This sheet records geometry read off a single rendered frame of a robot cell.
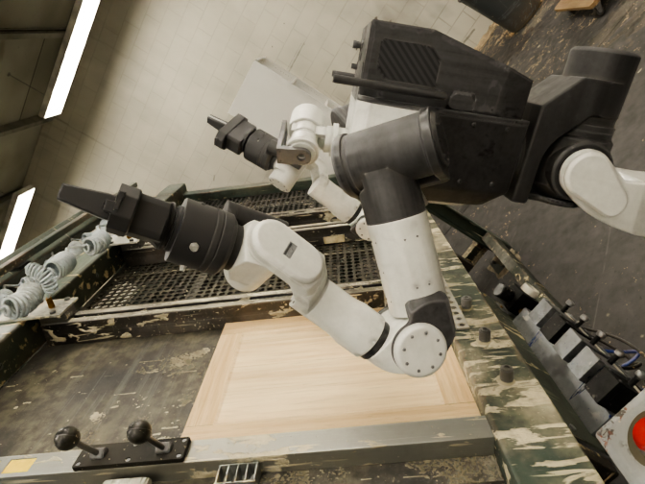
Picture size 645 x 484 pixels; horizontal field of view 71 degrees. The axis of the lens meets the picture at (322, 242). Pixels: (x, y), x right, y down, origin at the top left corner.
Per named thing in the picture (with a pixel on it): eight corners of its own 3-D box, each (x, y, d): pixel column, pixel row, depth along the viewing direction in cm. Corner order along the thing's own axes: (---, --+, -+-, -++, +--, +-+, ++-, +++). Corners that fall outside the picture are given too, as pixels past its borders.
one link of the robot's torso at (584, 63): (616, 56, 87) (527, 41, 86) (661, 56, 75) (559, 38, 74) (565, 195, 97) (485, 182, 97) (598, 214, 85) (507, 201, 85)
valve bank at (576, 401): (736, 437, 75) (631, 374, 70) (670, 490, 79) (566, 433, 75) (581, 292, 121) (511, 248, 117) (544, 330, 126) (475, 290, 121)
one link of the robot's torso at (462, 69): (504, 53, 97) (339, 25, 95) (588, 50, 65) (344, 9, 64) (466, 186, 108) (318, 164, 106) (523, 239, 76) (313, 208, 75)
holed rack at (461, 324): (469, 328, 102) (469, 326, 102) (456, 330, 103) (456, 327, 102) (385, 167, 256) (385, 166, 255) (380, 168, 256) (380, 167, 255)
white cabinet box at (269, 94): (428, 172, 470) (253, 60, 432) (395, 215, 492) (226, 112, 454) (419, 157, 525) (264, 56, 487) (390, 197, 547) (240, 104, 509)
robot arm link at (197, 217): (98, 245, 50) (203, 275, 55) (128, 165, 52) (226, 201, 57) (100, 249, 62) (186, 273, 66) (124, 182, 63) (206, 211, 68)
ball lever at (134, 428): (175, 461, 80) (143, 440, 70) (155, 462, 80) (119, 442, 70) (179, 438, 83) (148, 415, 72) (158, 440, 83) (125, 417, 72)
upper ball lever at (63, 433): (109, 466, 81) (68, 447, 70) (89, 468, 81) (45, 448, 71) (114, 444, 83) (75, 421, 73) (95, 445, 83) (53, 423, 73)
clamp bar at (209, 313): (433, 311, 120) (430, 227, 111) (7, 353, 127) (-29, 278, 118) (425, 293, 129) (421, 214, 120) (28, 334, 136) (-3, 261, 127)
